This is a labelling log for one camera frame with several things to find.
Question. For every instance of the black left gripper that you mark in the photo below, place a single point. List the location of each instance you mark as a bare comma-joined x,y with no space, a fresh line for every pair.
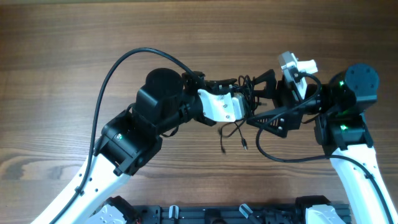
211,85

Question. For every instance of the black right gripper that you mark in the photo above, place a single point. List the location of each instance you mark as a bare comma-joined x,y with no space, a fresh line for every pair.
285,99

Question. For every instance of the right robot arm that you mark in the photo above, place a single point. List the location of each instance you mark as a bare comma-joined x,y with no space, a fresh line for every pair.
338,109

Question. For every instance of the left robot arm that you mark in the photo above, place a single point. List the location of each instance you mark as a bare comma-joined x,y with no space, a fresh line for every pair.
131,139

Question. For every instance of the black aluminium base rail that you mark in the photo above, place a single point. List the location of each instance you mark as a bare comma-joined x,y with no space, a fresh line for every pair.
280,213

